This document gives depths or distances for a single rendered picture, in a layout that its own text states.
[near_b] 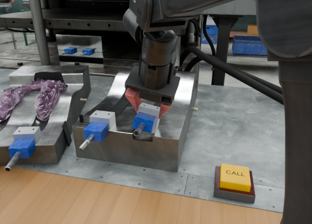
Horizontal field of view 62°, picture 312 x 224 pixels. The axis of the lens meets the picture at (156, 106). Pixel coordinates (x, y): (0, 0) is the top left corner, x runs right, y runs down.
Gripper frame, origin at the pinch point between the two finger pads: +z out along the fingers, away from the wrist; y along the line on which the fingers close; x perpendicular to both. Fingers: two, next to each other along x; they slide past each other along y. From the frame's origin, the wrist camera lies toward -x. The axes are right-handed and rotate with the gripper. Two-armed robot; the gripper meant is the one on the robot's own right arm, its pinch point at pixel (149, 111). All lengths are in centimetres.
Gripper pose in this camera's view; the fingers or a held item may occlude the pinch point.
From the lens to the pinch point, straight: 58.6
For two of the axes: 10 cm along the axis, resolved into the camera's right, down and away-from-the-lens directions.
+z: -1.1, 7.0, 7.0
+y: -9.6, -2.6, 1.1
